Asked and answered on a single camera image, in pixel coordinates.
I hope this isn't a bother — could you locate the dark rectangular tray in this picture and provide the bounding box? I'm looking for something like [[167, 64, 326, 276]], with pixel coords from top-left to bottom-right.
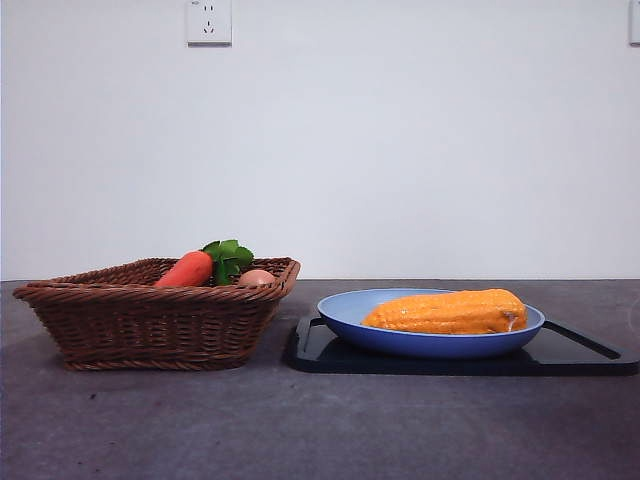
[[282, 314, 640, 378]]

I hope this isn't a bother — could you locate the brown wicker basket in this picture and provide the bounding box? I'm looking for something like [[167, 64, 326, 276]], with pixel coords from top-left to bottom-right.
[[11, 256, 303, 372]]

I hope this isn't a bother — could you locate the blue round plate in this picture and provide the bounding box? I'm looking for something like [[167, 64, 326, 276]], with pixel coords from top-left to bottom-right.
[[316, 287, 548, 361]]

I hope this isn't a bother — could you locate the green leafy vegetable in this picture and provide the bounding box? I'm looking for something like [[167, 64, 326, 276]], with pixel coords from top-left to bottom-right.
[[201, 239, 256, 288]]

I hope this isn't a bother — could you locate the yellow corn cob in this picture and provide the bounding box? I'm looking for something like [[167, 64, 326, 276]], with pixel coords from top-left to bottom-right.
[[361, 287, 529, 336]]

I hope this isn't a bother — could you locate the brown egg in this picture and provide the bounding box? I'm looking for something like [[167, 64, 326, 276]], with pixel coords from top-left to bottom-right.
[[236, 268, 278, 289]]

